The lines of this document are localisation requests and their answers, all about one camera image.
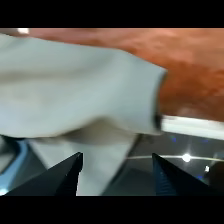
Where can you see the silver frame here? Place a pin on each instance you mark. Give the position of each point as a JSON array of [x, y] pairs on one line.
[[196, 127]]

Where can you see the tan trousers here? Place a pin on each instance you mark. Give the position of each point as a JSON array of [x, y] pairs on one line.
[[73, 90]]

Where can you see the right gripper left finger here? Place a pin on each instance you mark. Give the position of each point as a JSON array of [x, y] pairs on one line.
[[60, 178]]

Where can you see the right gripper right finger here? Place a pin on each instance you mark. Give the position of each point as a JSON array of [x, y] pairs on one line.
[[173, 181]]

